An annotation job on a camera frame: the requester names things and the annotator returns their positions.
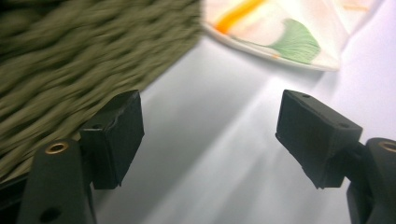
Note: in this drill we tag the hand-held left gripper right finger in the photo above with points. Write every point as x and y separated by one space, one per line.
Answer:
314 137

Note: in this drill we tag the white leaf-print mesh bag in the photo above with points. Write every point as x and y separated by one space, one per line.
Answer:
280 37

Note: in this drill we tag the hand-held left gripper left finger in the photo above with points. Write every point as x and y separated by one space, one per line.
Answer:
109 146

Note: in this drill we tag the green woven basket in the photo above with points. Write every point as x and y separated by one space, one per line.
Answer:
77 62

